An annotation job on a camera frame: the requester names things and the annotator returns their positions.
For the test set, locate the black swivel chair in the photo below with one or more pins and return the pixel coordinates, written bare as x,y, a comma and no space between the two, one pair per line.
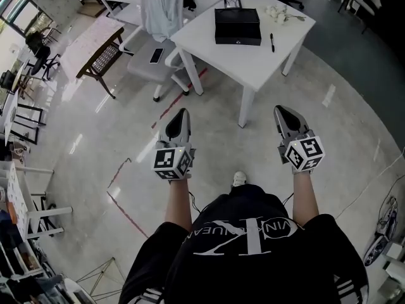
41,54

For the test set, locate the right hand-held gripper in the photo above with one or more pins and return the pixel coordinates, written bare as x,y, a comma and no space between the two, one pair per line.
303,152

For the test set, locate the black metal frames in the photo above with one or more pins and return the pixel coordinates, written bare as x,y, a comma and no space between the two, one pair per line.
30,106

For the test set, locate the black picture frame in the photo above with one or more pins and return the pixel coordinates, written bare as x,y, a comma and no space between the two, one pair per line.
233,2

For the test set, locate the black smartphone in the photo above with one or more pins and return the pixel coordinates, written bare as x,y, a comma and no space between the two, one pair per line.
156,55

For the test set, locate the person's left forearm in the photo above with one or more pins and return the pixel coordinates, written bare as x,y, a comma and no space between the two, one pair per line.
178,204

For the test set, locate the black pen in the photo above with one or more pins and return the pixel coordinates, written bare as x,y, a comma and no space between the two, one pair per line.
272,43

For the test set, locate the black printed t-shirt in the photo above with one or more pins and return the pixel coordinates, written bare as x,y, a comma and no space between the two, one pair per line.
246,271

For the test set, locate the black box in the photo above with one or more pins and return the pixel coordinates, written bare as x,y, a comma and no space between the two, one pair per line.
237,24

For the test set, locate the white shoe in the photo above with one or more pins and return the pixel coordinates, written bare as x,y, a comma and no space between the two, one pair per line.
239,178

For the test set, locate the white artificial flowers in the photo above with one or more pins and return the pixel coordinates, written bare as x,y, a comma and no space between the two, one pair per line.
278,13

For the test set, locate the person's right forearm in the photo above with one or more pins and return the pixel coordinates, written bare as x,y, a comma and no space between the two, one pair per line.
305,198

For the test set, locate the white square table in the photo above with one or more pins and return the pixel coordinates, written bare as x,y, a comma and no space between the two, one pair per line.
240,62

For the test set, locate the grey office chair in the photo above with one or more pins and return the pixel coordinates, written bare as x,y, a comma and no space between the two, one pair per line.
152,71

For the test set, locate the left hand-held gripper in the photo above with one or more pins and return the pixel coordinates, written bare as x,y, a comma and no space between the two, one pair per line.
172,160

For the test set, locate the wooden table with pale top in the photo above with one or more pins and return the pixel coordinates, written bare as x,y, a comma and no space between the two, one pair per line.
88,40

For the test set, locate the white low shelf unit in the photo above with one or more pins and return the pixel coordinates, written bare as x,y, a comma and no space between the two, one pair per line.
19,195

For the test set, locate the pale jacket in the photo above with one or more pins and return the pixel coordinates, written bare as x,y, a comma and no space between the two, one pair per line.
161,14

